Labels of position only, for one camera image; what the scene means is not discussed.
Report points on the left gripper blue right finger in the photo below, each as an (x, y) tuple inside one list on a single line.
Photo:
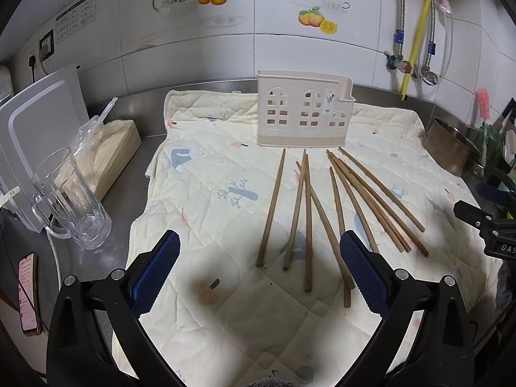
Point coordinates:
[(372, 283)]

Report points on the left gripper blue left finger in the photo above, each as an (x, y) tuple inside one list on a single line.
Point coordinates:
[(152, 273)]

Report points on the stainless steel pot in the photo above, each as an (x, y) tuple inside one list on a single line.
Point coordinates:
[(449, 147)]

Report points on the cream quilted mat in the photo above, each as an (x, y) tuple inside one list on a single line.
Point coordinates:
[(220, 320)]

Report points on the clear glass mug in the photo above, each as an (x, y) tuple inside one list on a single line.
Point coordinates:
[(66, 205)]

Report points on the smartphone with pink screen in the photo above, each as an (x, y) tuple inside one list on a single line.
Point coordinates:
[(27, 295)]

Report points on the bagged beige napkin stack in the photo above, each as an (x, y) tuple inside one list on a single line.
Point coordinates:
[(103, 150)]

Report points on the pink bottle brush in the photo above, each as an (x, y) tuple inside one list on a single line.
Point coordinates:
[(483, 103)]

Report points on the steel angle valve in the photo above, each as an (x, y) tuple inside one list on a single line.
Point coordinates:
[(424, 73)]

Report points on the beige plastic utensil holder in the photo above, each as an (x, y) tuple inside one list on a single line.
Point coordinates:
[(303, 110)]

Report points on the white countertop appliance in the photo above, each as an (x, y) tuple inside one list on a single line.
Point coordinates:
[(41, 119)]

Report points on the red handled water valve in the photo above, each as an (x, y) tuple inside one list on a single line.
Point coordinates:
[(394, 62)]

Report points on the wall power socket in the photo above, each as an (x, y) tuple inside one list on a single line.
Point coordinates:
[(46, 46)]

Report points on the wall instruction label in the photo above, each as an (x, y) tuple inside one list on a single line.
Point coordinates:
[(73, 18)]

